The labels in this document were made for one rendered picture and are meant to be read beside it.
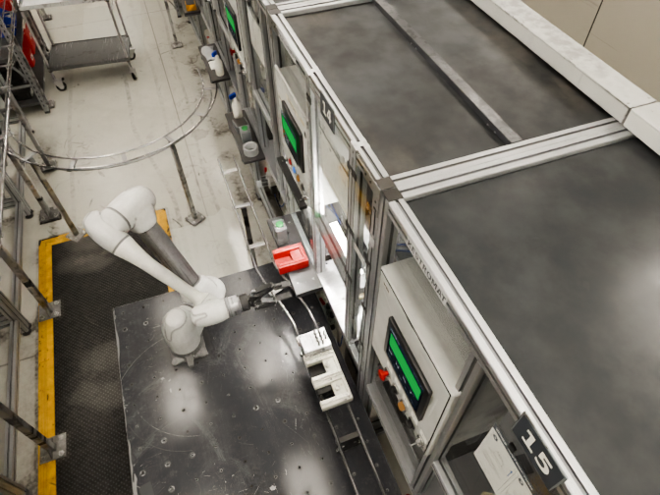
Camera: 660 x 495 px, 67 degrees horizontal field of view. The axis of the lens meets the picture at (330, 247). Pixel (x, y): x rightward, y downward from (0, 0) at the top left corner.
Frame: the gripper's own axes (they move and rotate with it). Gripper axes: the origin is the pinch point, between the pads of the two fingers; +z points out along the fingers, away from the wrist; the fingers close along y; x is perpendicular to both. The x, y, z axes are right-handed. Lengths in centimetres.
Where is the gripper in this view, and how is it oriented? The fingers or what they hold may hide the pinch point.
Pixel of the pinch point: (284, 290)
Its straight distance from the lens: 221.3
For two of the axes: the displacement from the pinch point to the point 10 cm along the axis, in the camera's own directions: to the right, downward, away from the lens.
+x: -3.5, -7.2, 6.0
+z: 9.4, -2.7, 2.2
